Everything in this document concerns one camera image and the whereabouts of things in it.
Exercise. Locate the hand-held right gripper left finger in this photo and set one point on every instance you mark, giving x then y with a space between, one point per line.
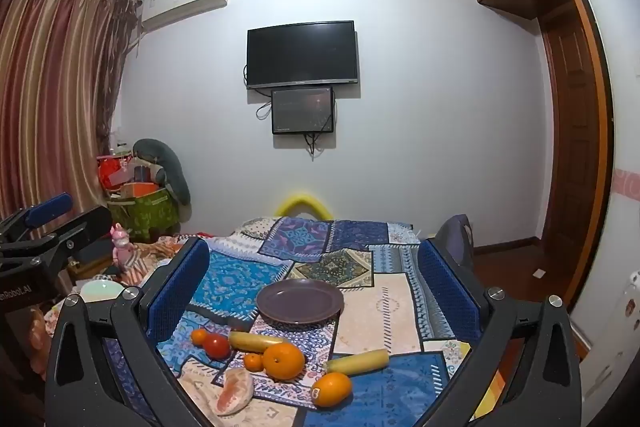
175 292

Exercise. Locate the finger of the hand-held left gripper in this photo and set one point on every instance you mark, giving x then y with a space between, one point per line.
82 232
47 207

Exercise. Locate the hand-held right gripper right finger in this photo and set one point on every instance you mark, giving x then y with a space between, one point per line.
445 292

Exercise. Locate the small tangerine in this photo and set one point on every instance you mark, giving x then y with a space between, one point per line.
253 361
198 337

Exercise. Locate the yellow corn cob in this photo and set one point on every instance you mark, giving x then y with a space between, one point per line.
255 341
356 361

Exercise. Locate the dark purple plate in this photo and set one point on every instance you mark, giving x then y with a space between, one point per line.
300 302

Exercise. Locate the large orange with sticker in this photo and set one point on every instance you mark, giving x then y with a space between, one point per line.
331 389
283 360

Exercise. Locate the pink toy figure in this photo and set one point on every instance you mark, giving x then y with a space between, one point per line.
121 247

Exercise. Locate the floral bed sheet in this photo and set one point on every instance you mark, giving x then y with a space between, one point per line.
150 253

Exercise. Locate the blue patchwork blanket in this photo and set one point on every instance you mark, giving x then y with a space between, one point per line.
390 307

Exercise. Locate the grey chair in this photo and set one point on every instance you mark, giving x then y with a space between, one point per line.
457 232

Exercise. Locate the white bowl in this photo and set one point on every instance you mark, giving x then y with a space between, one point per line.
102 292

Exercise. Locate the red plastic container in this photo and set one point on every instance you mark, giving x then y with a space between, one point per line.
110 172

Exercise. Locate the red tomato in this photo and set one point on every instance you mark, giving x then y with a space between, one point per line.
216 346

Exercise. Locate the pink grapefruit piece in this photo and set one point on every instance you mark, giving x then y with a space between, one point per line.
234 391

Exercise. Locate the striped curtain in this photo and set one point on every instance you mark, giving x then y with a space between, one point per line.
50 82

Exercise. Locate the brown wooden door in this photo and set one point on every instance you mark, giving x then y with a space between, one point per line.
570 132

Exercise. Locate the small black monitor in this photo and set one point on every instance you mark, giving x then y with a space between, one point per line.
302 109

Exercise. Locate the frosted white door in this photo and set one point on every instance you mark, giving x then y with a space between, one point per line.
605 107

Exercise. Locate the black wall television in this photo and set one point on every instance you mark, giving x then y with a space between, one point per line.
302 54

